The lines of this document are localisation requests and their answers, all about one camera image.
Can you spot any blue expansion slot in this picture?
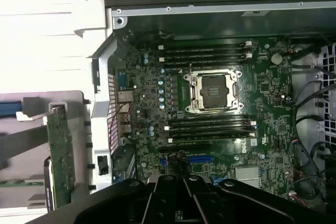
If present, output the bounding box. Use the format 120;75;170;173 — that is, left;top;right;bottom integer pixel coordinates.
160;155;215;166

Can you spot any silver chipset heatsink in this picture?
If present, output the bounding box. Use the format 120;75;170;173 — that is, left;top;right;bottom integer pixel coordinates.
235;166;261;188

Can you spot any long black expansion slot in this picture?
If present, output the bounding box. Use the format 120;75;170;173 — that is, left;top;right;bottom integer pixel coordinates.
158;142;213;153

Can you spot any black RAM slot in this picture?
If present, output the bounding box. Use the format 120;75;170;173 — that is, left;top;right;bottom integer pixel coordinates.
158;40;253;50
164;58;249;68
167;120;257;129
159;52;253;62
160;47;253;56
167;131;257;143
167;115;250;123
164;125;255;135

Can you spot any green motherboard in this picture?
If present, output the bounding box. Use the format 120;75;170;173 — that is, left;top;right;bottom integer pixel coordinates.
115;31;295;196

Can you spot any silver CPU socket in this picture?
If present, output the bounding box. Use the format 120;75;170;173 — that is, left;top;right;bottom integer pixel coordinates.
183;70;242;113

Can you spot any grey parts rack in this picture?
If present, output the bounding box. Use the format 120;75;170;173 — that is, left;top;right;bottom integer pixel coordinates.
0;90;91;211

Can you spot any tall silver port block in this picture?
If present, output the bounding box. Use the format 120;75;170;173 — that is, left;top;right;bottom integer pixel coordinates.
117;91;134;104

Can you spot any teal serial port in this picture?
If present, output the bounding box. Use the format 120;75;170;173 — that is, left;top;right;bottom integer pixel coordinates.
117;72;130;91

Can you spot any green RAM stick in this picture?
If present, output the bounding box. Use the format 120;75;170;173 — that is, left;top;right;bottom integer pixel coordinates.
0;179;45;188

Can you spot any blue disk carrier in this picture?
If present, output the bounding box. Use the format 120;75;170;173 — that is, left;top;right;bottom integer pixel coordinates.
0;100;22;116

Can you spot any silver perforated disk bay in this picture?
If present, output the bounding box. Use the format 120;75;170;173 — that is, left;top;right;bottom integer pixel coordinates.
291;42;336;156

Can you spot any black open PC case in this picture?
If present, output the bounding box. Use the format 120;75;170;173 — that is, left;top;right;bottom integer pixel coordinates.
88;0;336;224

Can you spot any red and black wire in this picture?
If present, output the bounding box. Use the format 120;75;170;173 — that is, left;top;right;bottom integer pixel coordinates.
109;102;132;141

